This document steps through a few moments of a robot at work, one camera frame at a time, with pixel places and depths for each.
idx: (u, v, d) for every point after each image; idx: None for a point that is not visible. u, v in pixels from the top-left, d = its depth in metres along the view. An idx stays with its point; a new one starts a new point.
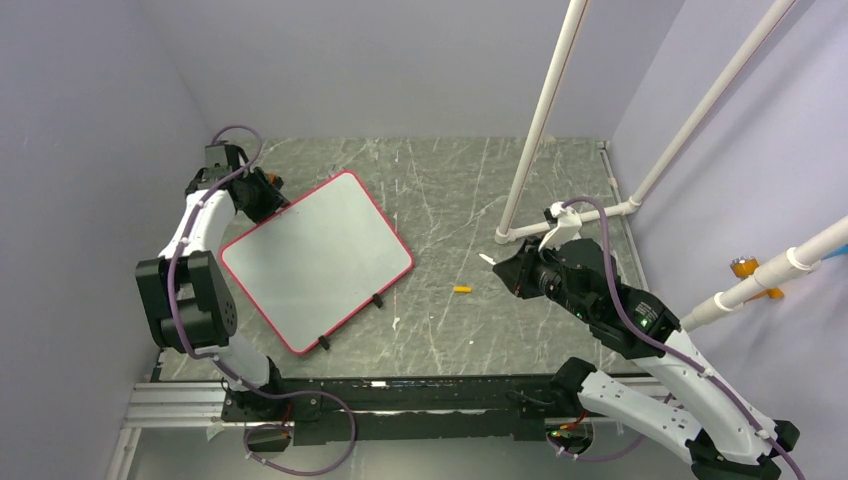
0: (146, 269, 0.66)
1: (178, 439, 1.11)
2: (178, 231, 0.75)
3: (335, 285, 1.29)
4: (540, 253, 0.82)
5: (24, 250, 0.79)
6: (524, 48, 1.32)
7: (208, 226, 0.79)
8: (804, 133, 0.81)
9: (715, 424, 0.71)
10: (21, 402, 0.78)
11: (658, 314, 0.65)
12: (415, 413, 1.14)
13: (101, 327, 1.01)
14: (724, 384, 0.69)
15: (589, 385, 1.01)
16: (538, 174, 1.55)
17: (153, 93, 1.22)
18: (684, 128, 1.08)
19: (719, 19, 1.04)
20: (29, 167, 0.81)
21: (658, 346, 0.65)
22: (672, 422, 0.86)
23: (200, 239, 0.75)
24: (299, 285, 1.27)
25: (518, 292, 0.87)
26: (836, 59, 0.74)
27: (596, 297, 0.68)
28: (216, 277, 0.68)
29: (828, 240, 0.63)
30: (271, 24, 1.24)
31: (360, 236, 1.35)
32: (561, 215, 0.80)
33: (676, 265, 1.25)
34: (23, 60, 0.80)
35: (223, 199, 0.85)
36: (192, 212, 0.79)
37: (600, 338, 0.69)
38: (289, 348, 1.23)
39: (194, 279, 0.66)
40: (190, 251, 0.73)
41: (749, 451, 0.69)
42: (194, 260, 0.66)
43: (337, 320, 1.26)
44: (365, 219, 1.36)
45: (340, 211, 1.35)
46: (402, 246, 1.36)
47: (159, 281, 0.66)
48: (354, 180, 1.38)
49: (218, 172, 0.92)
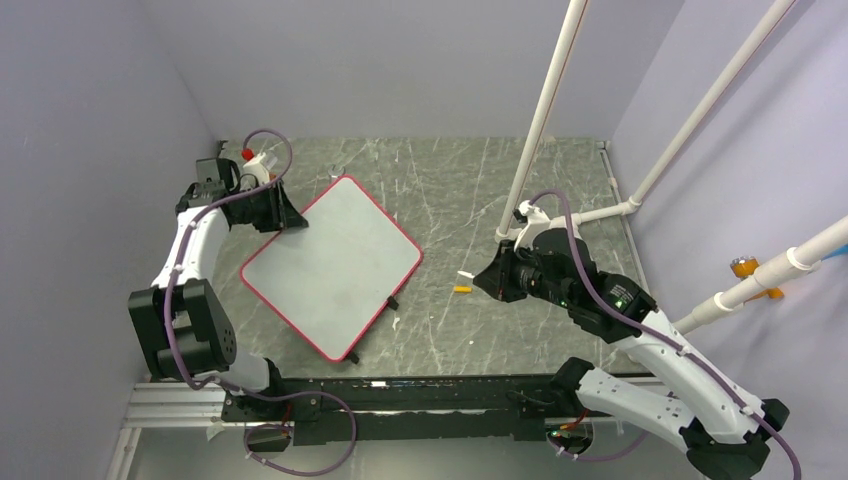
0: (140, 299, 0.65)
1: (179, 438, 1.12)
2: (171, 258, 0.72)
3: (349, 292, 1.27)
4: (516, 253, 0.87)
5: (25, 248, 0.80)
6: (523, 49, 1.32)
7: (202, 247, 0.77)
8: (805, 132, 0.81)
9: (698, 403, 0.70)
10: (23, 402, 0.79)
11: (634, 296, 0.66)
12: (415, 413, 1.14)
13: (102, 326, 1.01)
14: (702, 362, 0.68)
15: (585, 382, 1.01)
16: (538, 174, 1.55)
17: (152, 94, 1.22)
18: (684, 127, 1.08)
19: (719, 20, 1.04)
20: (29, 167, 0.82)
21: (634, 326, 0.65)
22: (666, 411, 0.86)
23: (195, 264, 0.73)
24: (318, 288, 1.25)
25: (502, 295, 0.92)
26: (837, 58, 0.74)
27: (571, 281, 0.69)
28: (212, 305, 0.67)
29: (828, 240, 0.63)
30: (271, 24, 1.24)
31: (363, 238, 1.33)
32: (531, 212, 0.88)
33: (676, 266, 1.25)
34: (23, 61, 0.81)
35: (216, 220, 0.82)
36: (184, 234, 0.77)
37: (578, 322, 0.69)
38: (327, 358, 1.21)
39: (189, 309, 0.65)
40: (185, 278, 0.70)
41: (735, 427, 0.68)
42: (190, 289, 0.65)
43: (362, 326, 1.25)
44: (371, 222, 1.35)
45: (342, 213, 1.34)
46: (408, 240, 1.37)
47: (152, 310, 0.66)
48: (353, 184, 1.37)
49: (210, 189, 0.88)
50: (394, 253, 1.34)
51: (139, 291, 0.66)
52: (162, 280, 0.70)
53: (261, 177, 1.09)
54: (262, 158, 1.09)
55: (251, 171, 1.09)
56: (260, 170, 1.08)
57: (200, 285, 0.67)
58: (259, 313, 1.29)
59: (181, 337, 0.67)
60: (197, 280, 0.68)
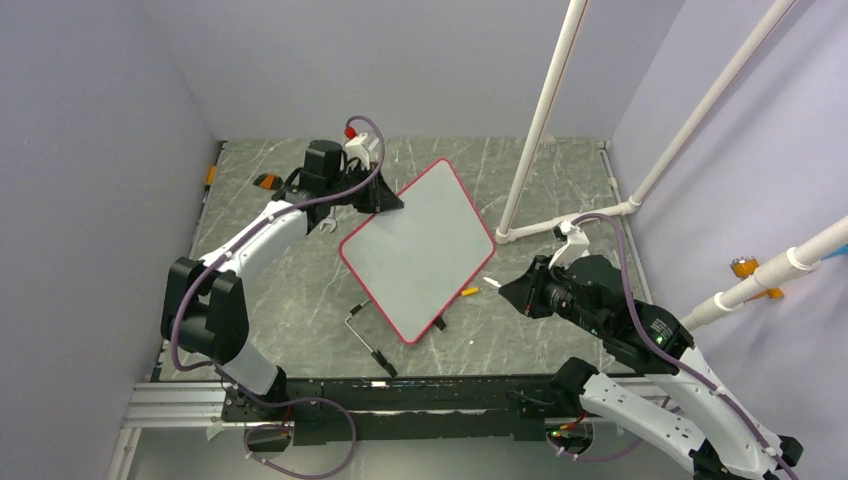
0: (182, 266, 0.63)
1: (178, 438, 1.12)
2: (230, 241, 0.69)
3: (420, 286, 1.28)
4: (550, 271, 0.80)
5: (25, 246, 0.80)
6: (524, 48, 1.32)
7: (262, 246, 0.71)
8: (804, 133, 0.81)
9: (722, 439, 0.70)
10: (23, 402, 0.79)
11: (673, 332, 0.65)
12: (415, 413, 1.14)
13: (103, 326, 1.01)
14: (734, 403, 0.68)
15: (591, 388, 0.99)
16: (538, 174, 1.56)
17: (152, 93, 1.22)
18: (685, 128, 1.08)
19: (719, 20, 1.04)
20: (29, 167, 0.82)
21: (673, 363, 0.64)
22: (675, 431, 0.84)
23: (244, 258, 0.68)
24: (399, 276, 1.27)
25: (527, 313, 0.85)
26: (837, 59, 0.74)
27: (608, 312, 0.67)
28: (234, 304, 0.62)
29: (827, 240, 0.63)
30: (271, 23, 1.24)
31: (445, 234, 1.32)
32: (572, 232, 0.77)
33: (676, 266, 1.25)
34: (23, 61, 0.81)
35: (297, 221, 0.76)
36: (258, 223, 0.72)
37: (613, 354, 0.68)
38: (401, 337, 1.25)
39: (210, 298, 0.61)
40: (226, 269, 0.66)
41: (755, 465, 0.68)
42: (222, 281, 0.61)
43: (425, 323, 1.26)
44: (456, 212, 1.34)
45: (435, 200, 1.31)
46: (487, 236, 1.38)
47: (183, 281, 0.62)
48: (447, 168, 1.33)
49: (312, 183, 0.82)
50: (472, 242, 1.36)
51: (183, 260, 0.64)
52: (209, 259, 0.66)
53: (364, 158, 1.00)
54: (363, 137, 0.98)
55: (355, 152, 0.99)
56: (361, 150, 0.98)
57: (234, 280, 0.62)
58: (258, 313, 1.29)
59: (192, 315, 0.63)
60: (231, 274, 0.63)
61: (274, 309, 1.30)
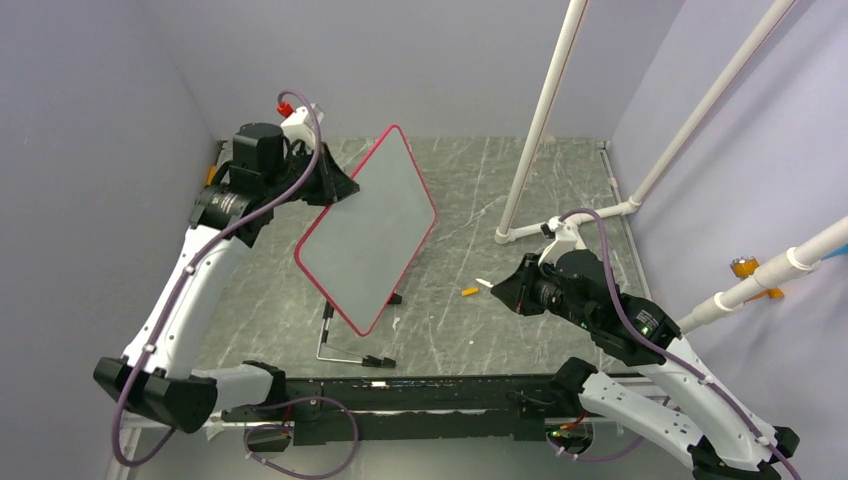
0: (106, 376, 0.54)
1: (178, 439, 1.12)
2: (148, 329, 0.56)
3: (374, 281, 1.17)
4: (539, 268, 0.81)
5: (25, 246, 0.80)
6: (524, 48, 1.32)
7: (191, 312, 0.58)
8: (804, 133, 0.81)
9: (714, 430, 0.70)
10: (23, 401, 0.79)
11: (659, 322, 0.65)
12: (415, 413, 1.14)
13: (103, 326, 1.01)
14: (725, 392, 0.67)
15: (590, 386, 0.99)
16: (537, 174, 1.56)
17: (153, 93, 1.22)
18: (686, 126, 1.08)
19: (719, 21, 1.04)
20: (29, 168, 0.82)
21: (659, 352, 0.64)
22: (674, 427, 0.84)
23: (171, 343, 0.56)
24: (349, 274, 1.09)
25: (519, 310, 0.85)
26: (837, 57, 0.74)
27: (595, 304, 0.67)
28: (178, 400, 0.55)
29: (828, 240, 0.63)
30: (271, 23, 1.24)
31: (391, 218, 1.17)
32: (560, 228, 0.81)
33: (676, 266, 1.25)
34: (22, 62, 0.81)
35: (227, 252, 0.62)
36: (176, 282, 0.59)
37: (601, 346, 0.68)
38: (353, 329, 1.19)
39: (147, 401, 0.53)
40: (153, 367, 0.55)
41: (749, 455, 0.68)
42: (153, 386, 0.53)
43: (375, 314, 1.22)
44: (404, 186, 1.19)
45: (387, 177, 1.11)
46: (429, 207, 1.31)
47: (115, 389, 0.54)
48: (397, 136, 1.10)
49: (245, 182, 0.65)
50: (417, 217, 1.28)
51: (106, 363, 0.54)
52: (132, 355, 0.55)
53: (310, 140, 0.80)
54: (302, 115, 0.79)
55: (295, 134, 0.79)
56: (305, 132, 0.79)
57: (165, 381, 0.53)
58: (258, 313, 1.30)
59: (137, 409, 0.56)
60: (163, 375, 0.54)
61: (274, 308, 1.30)
